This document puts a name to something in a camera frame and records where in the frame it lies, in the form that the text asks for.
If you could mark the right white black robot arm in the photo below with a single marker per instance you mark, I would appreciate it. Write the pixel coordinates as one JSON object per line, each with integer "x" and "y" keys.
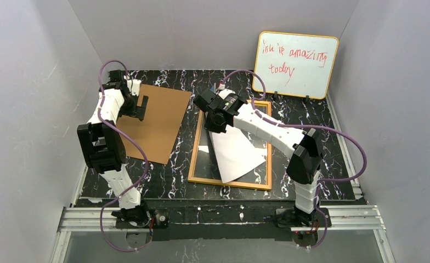
{"x": 299, "y": 146}

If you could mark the whiteboard with red writing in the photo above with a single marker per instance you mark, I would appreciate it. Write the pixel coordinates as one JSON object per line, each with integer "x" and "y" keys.
{"x": 294, "y": 64}

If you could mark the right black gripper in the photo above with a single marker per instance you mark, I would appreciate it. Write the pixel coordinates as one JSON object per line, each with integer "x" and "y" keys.
{"x": 208, "y": 100}

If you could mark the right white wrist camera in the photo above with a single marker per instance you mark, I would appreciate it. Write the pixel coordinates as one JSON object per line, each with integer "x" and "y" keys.
{"x": 223, "y": 93}

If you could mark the brown backing board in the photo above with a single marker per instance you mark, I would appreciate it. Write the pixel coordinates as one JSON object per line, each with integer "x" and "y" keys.
{"x": 157, "y": 133}

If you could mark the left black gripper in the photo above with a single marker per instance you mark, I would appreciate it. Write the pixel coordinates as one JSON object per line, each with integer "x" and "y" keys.
{"x": 138, "y": 107}

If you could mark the building and sky photo board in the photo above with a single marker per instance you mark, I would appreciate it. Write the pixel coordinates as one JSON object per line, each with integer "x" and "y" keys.
{"x": 236, "y": 156}

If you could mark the yellow wooden picture frame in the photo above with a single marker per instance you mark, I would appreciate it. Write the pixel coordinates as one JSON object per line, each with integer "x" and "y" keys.
{"x": 203, "y": 165}

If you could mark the aluminium rail with black bases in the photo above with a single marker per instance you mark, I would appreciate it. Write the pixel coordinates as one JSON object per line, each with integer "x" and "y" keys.
{"x": 225, "y": 219}

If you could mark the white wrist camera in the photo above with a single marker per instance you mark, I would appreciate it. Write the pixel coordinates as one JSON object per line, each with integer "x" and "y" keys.
{"x": 223, "y": 93}
{"x": 134, "y": 86}

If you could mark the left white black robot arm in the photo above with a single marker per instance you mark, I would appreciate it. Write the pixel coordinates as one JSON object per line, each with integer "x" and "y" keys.
{"x": 102, "y": 146}

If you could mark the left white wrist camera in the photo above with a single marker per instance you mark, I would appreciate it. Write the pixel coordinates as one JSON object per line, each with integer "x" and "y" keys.
{"x": 134, "y": 86}

